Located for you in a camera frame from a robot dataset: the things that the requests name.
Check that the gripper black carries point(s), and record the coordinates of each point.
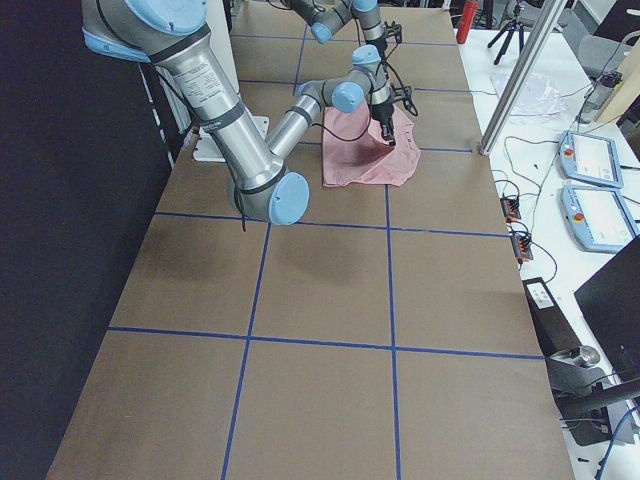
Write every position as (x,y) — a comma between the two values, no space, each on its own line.
(383,112)

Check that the pink Snoopy t-shirt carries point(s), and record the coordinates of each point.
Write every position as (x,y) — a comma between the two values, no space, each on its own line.
(369,160)

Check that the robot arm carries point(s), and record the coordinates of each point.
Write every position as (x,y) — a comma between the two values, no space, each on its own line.
(325,24)
(175,36)

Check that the grey USB hub left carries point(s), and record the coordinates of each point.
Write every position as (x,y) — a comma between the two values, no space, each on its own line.
(510,208)

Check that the grey usb hub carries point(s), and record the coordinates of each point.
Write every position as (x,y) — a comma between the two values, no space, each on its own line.
(510,208)
(521,246)

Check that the red cylinder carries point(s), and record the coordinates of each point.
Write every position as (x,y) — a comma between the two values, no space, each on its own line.
(466,21)

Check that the clear plastic bag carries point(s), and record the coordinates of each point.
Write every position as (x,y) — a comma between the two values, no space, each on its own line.
(539,97)

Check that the black tripod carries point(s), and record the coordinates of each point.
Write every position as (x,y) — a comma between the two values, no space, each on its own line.
(514,27)

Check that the grey USB hub right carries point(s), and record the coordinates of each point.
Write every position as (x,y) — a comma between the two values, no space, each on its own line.
(521,246)

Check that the far teach pendant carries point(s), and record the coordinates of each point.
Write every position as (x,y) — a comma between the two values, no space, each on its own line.
(590,159)

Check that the teach pendant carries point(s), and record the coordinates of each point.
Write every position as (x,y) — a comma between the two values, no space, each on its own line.
(598,218)
(590,159)

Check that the near teach pendant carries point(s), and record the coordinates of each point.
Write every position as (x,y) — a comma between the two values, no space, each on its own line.
(598,218)

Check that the black box with label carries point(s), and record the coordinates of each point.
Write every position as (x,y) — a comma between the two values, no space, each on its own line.
(556,337)

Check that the black monitor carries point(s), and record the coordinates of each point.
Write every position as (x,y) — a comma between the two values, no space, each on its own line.
(609,303)

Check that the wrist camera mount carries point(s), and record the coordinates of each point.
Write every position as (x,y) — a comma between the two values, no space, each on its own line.
(403,94)
(393,31)

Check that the camera cable black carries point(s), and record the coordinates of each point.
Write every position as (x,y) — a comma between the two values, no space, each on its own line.
(347,115)

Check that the aluminium frame post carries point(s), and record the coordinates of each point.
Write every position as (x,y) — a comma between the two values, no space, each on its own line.
(533,47)

